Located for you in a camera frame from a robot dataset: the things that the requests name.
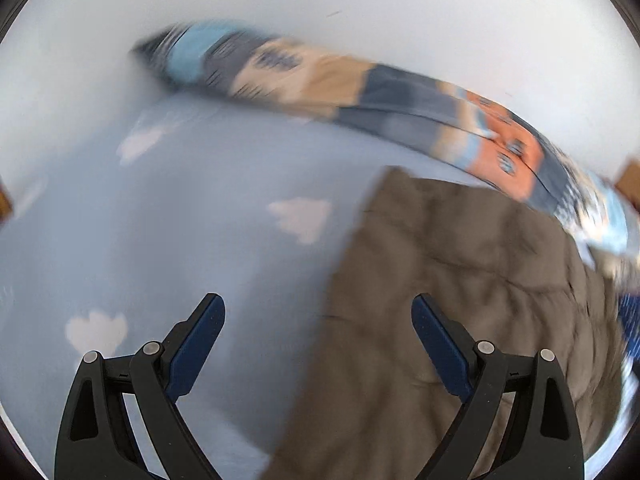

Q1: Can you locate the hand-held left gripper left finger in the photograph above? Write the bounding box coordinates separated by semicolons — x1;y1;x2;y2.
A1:
54;293;226;480

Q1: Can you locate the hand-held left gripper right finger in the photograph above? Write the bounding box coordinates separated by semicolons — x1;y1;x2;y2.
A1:
411;294;586;480

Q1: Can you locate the brown padded jacket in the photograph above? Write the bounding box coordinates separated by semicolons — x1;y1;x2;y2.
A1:
261;167;629;480

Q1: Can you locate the light blue cloud bedsheet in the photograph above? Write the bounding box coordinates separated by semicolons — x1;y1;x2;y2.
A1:
0;100;571;480

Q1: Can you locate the patterned long pillow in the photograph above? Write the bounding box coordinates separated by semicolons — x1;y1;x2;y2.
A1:
131;20;640;261

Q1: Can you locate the wooden bed frame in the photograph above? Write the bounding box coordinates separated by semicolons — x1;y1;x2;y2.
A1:
614;158;640;212

